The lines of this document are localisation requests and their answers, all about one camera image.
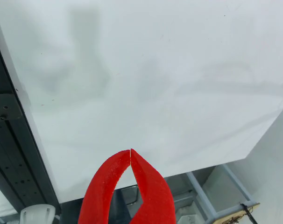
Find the black bracket plate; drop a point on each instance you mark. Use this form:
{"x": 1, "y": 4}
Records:
{"x": 6, "y": 107}

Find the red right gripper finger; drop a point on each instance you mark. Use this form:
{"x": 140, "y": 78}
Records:
{"x": 155, "y": 198}

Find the plywood board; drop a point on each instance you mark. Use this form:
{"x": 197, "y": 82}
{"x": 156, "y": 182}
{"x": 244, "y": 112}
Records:
{"x": 235, "y": 215}

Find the black aluminium rail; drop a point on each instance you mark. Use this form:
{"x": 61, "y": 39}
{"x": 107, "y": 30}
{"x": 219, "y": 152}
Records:
{"x": 13, "y": 151}

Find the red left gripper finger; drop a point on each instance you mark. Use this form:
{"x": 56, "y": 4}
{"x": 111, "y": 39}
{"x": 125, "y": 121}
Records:
{"x": 97, "y": 193}

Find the grey metal frame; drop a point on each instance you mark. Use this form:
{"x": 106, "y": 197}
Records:
{"x": 203, "y": 193}

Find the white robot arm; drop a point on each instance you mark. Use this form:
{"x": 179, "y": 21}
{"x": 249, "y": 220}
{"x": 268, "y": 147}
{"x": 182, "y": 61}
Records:
{"x": 37, "y": 213}

